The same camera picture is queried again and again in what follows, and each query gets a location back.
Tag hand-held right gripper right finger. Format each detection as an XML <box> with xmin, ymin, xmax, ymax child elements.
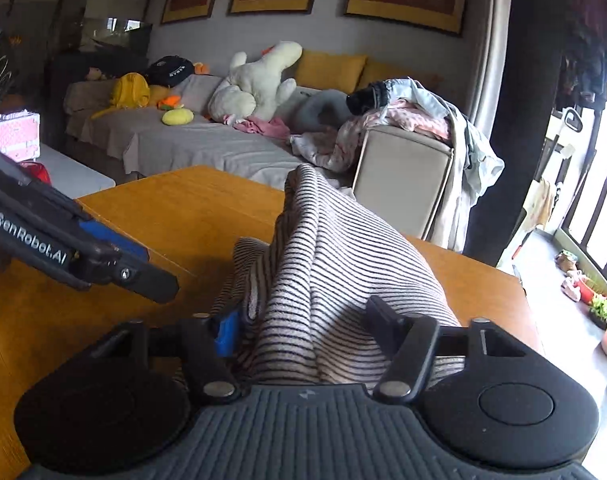
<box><xmin>366</xmin><ymin>296</ymin><xmax>529</xmax><ymax>405</ymax></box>

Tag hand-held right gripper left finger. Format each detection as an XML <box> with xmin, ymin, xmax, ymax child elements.
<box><xmin>83</xmin><ymin>310</ymin><xmax>241</xmax><ymax>407</ymax></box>

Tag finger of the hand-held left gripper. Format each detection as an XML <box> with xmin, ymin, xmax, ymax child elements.
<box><xmin>83</xmin><ymin>245</ymin><xmax>180</xmax><ymax>304</ymax></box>
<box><xmin>78</xmin><ymin>217</ymin><xmax>150</xmax><ymax>263</ymax></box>

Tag striped knit sweater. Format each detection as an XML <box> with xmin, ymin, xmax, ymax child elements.
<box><xmin>210</xmin><ymin>162</ymin><xmax>464</xmax><ymax>387</ymax></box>

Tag pile of clothes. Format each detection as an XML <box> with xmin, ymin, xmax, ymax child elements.
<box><xmin>289</xmin><ymin>77</ymin><xmax>505</xmax><ymax>253</ymax></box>

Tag hanging dark clothes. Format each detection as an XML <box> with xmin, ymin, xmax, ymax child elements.
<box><xmin>556</xmin><ymin>0</ymin><xmax>607</xmax><ymax>109</ymax></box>

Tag small red bag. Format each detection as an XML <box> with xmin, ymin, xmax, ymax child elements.
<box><xmin>19</xmin><ymin>161</ymin><xmax>52</xmax><ymax>185</ymax></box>

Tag white low table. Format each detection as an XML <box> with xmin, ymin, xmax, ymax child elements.
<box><xmin>36</xmin><ymin>144</ymin><xmax>117</xmax><ymax>200</ymax></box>

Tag pink carry case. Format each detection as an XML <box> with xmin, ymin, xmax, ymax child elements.
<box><xmin>0</xmin><ymin>110</ymin><xmax>42</xmax><ymax>163</ymax></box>

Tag grey covered sofa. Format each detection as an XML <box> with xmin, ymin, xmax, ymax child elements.
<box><xmin>63</xmin><ymin>50</ymin><xmax>484</xmax><ymax>241</ymax></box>

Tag small yellow plush toy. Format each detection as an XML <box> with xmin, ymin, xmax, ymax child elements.
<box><xmin>162</xmin><ymin>107</ymin><xmax>194</xmax><ymax>127</ymax></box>

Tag beige sofa armrest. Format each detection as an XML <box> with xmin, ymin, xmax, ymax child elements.
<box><xmin>351</xmin><ymin>125</ymin><xmax>455</xmax><ymax>242</ymax></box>

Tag yellow backpack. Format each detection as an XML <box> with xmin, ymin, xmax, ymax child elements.
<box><xmin>110</xmin><ymin>72</ymin><xmax>151</xmax><ymax>110</ymax></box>

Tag black bag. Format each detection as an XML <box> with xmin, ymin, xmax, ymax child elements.
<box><xmin>144</xmin><ymin>55</ymin><xmax>197</xmax><ymax>87</ymax></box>

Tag small pink toy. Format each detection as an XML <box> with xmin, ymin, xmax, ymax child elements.
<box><xmin>561</xmin><ymin>272</ymin><xmax>582</xmax><ymax>301</ymax></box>

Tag pink cloth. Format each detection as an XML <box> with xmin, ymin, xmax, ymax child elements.
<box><xmin>223</xmin><ymin>114</ymin><xmax>292</xmax><ymax>141</ymax></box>

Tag beige hanging towel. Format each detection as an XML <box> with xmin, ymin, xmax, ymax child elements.
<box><xmin>523</xmin><ymin>179</ymin><xmax>555</xmax><ymax>231</ymax></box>

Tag white plush duck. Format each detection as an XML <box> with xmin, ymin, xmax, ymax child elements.
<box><xmin>207</xmin><ymin>41</ymin><xmax>304</xmax><ymax>122</ymax></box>

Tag small green plant tray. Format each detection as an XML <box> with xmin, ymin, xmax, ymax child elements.
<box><xmin>588</xmin><ymin>296</ymin><xmax>607</xmax><ymax>331</ymax></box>

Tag glass display cabinet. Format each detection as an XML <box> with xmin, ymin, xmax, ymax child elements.
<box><xmin>46</xmin><ymin>0</ymin><xmax>154</xmax><ymax>56</ymax></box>

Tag grey plush toy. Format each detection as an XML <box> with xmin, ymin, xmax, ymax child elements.
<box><xmin>293</xmin><ymin>89</ymin><xmax>357</xmax><ymax>136</ymax></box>

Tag yellow cushion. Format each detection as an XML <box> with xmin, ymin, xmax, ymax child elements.
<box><xmin>294</xmin><ymin>50</ymin><xmax>368</xmax><ymax>92</ymax></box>
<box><xmin>358</xmin><ymin>60</ymin><xmax>442</xmax><ymax>94</ymax></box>

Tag grey curtain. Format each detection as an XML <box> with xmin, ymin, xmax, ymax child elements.
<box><xmin>476</xmin><ymin>0</ymin><xmax>515</xmax><ymax>163</ymax></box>

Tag black window frame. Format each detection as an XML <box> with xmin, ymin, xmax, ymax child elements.
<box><xmin>558</xmin><ymin>60</ymin><xmax>607</xmax><ymax>307</ymax></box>

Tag white handled mop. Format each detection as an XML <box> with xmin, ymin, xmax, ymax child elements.
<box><xmin>513</xmin><ymin>109</ymin><xmax>583</xmax><ymax>261</ymax></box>

